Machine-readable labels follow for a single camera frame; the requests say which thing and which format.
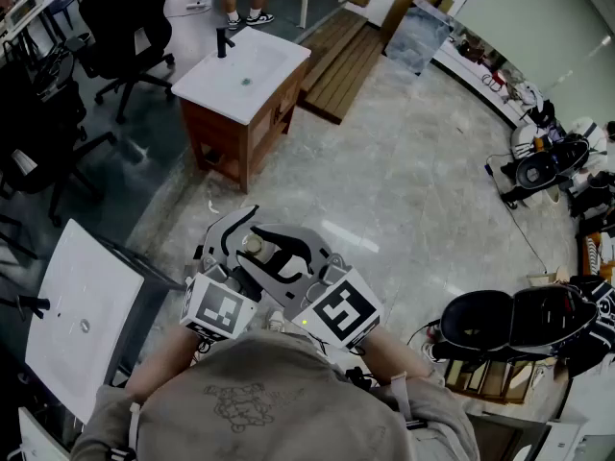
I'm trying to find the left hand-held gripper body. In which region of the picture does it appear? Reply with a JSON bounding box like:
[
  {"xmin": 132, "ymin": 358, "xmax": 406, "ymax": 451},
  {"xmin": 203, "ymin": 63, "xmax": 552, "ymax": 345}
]
[{"xmin": 180, "ymin": 245, "xmax": 261, "ymax": 342}]

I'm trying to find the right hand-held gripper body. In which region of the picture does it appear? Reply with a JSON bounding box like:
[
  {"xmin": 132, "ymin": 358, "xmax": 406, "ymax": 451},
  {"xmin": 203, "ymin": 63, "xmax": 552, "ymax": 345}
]
[{"xmin": 290, "ymin": 255, "xmax": 385, "ymax": 352}]

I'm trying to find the small clear plastic vial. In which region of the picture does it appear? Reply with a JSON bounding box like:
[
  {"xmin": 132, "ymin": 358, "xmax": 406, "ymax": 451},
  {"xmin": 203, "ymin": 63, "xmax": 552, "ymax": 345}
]
[{"xmin": 239, "ymin": 233, "xmax": 283, "ymax": 273}]

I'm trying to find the person's right forearm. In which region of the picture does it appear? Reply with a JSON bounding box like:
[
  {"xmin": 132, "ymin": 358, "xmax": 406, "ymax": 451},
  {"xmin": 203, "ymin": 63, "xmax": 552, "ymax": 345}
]
[{"xmin": 355, "ymin": 327, "xmax": 433, "ymax": 388}]

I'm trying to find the person's left forearm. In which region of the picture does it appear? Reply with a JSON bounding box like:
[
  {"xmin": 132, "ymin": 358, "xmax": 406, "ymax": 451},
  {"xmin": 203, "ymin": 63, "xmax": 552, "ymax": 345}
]
[{"xmin": 125, "ymin": 324, "xmax": 203, "ymax": 402}]

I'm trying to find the person's white right shoe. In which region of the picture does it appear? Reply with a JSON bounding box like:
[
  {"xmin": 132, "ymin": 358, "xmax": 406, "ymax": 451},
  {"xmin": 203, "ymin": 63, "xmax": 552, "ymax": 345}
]
[{"xmin": 263, "ymin": 307, "xmax": 287, "ymax": 333}]

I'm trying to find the black washbasin stand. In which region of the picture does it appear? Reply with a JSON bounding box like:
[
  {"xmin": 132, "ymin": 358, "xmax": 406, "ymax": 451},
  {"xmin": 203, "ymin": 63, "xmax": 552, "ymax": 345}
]
[{"xmin": 95, "ymin": 235, "xmax": 186, "ymax": 388}]

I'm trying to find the person's grey t-shirt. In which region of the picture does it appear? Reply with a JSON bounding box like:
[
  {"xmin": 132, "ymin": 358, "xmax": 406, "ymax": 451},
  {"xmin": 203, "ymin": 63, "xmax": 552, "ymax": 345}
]
[{"xmin": 71, "ymin": 328, "xmax": 481, "ymax": 461}]

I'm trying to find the white washbasin on black stand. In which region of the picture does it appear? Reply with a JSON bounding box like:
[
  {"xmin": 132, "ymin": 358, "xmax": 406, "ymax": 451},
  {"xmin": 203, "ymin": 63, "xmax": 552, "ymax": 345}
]
[{"xmin": 24, "ymin": 218, "xmax": 145, "ymax": 425}]

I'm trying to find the large black padded seat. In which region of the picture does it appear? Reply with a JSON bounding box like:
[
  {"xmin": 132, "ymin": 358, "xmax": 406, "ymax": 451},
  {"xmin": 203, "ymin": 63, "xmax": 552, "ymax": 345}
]
[{"xmin": 439, "ymin": 285, "xmax": 602, "ymax": 360}]

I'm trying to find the stack of wooden frames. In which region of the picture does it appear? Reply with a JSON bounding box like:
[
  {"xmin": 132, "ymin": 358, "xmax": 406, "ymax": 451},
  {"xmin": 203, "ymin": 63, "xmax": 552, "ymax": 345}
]
[{"xmin": 444, "ymin": 356, "xmax": 534, "ymax": 405}]

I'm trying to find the brown slatted wooden platform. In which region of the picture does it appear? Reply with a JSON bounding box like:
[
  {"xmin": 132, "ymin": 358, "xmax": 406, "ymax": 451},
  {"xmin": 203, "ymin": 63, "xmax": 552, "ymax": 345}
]
[{"xmin": 297, "ymin": 10, "xmax": 385, "ymax": 125}]

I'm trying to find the black washbasin faucet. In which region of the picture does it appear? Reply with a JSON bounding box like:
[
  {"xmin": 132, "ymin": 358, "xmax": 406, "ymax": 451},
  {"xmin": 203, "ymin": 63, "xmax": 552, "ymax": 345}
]
[{"xmin": 16, "ymin": 294, "xmax": 52, "ymax": 320}]

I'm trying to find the black office chair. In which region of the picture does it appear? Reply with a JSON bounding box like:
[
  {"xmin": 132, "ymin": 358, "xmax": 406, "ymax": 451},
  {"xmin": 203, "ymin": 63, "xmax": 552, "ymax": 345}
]
[
  {"xmin": 0, "ymin": 60, "xmax": 119, "ymax": 228},
  {"xmin": 66, "ymin": 0, "xmax": 177, "ymax": 124}
]

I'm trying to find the white low ledge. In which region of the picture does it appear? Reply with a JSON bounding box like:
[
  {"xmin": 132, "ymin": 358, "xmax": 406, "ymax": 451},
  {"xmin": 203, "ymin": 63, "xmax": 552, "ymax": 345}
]
[{"xmin": 431, "ymin": 40, "xmax": 528, "ymax": 129}]

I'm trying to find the clear plastic storage bin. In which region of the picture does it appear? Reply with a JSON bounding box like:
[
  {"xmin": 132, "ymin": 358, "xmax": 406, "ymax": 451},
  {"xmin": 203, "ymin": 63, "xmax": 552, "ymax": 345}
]
[{"xmin": 383, "ymin": 0, "xmax": 455, "ymax": 77}]

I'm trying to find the white striped bag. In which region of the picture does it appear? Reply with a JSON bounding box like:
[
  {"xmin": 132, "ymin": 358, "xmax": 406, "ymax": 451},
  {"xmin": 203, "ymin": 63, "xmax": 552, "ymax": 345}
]
[{"xmin": 509, "ymin": 123, "xmax": 549, "ymax": 160}]

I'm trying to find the black round device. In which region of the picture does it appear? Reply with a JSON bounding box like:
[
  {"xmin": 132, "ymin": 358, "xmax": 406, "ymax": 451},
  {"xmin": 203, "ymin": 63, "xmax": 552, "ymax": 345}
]
[{"xmin": 499, "ymin": 134, "xmax": 592, "ymax": 210}]

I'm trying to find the white shoulder strap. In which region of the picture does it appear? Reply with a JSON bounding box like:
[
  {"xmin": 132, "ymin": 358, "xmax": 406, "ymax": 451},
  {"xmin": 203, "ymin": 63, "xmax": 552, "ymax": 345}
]
[
  {"xmin": 391, "ymin": 372, "xmax": 415, "ymax": 425},
  {"xmin": 127, "ymin": 400, "xmax": 143, "ymax": 450}
]

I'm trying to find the black floor cable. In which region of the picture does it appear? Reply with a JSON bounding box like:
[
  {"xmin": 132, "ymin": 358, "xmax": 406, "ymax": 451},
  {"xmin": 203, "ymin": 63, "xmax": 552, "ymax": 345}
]
[{"xmin": 484, "ymin": 154, "xmax": 549, "ymax": 276}]

